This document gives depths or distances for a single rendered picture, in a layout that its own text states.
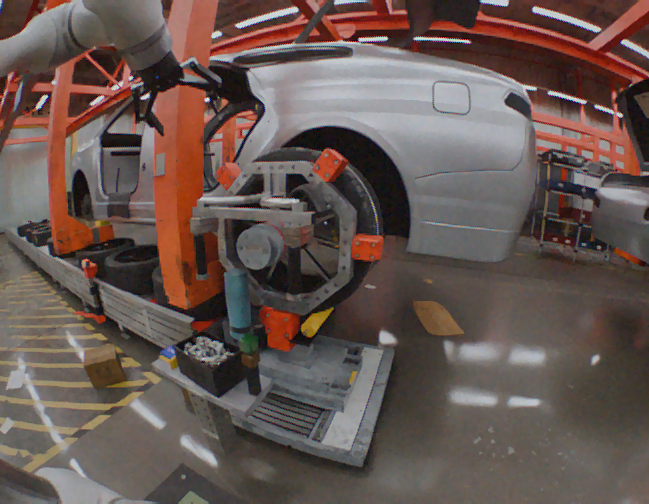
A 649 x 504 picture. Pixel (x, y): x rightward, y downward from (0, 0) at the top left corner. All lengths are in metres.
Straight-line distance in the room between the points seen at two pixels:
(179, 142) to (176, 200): 0.23
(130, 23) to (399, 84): 1.12
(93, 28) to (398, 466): 1.51
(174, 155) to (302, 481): 1.35
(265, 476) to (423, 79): 1.78
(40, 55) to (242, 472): 1.34
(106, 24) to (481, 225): 1.35
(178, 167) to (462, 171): 1.17
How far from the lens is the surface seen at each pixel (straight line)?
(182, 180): 1.16
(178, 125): 1.17
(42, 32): 0.53
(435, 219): 1.27
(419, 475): 1.28
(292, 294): 0.75
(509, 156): 1.33
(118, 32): 0.47
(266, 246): 0.84
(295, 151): 1.02
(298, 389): 1.31
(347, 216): 0.87
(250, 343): 0.75
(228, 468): 1.27
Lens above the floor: 1.08
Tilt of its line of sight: 16 degrees down
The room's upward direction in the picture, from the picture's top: 2 degrees clockwise
